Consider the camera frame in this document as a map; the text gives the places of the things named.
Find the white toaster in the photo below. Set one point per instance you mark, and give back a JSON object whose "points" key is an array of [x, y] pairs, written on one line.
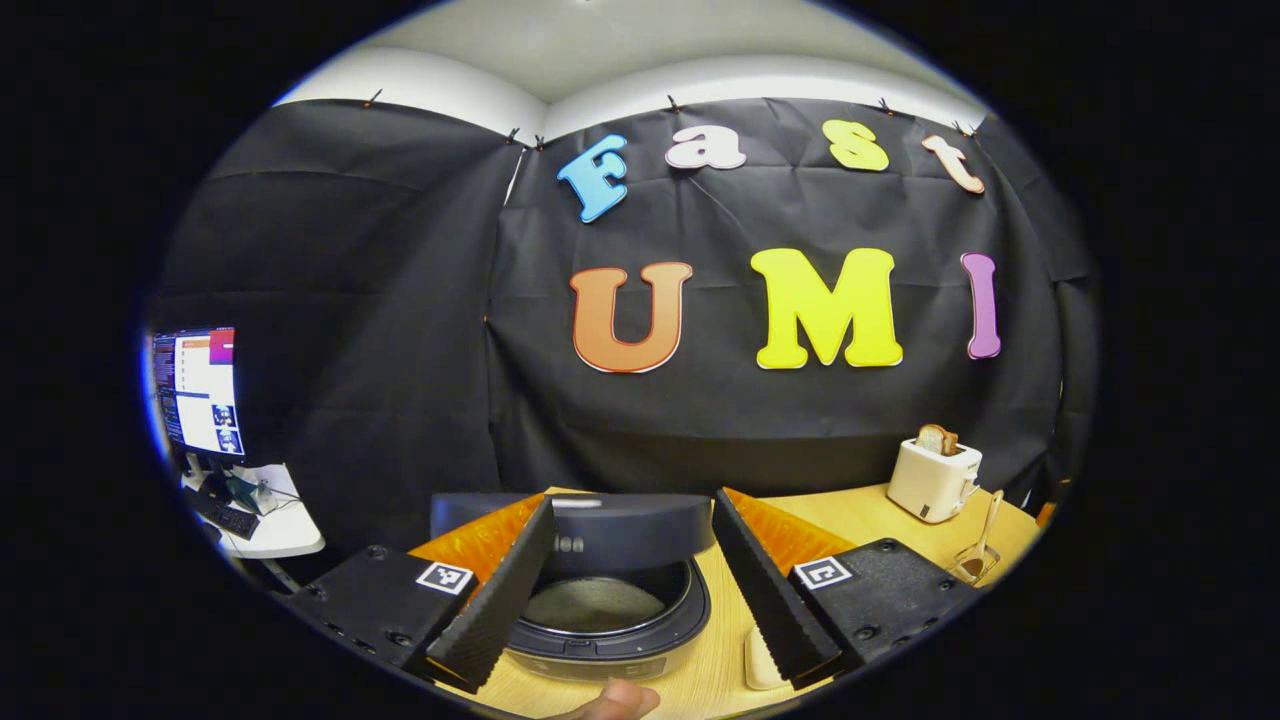
{"points": [[930, 485]]}

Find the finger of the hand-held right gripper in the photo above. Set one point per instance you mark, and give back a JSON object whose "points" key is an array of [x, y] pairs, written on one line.
{"points": [[1046, 514]]}

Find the brown toast slices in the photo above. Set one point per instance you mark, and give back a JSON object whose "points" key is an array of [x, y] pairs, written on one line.
{"points": [[937, 440]]}

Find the wooden spoon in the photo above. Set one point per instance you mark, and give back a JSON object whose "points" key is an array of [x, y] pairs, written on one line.
{"points": [[985, 530]]}

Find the computer monitor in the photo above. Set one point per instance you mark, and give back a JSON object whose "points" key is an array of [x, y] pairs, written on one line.
{"points": [[200, 390]]}

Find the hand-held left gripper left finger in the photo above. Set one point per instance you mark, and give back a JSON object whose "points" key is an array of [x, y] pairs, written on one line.
{"points": [[505, 610]]}

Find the dark green object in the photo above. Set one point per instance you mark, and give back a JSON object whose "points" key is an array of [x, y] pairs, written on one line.
{"points": [[242, 492]]}

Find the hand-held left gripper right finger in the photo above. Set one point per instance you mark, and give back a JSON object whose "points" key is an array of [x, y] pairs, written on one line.
{"points": [[765, 605]]}

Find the black backdrop cloth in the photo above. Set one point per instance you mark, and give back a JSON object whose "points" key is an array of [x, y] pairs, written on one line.
{"points": [[400, 350]]}

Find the silver black rice cooker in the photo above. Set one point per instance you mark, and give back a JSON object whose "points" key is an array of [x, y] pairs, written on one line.
{"points": [[630, 530]]}

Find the white side table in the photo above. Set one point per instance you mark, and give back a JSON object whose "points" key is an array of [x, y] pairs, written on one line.
{"points": [[285, 530]]}

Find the black keyboard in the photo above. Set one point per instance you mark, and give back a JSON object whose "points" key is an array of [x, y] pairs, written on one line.
{"points": [[228, 517]]}

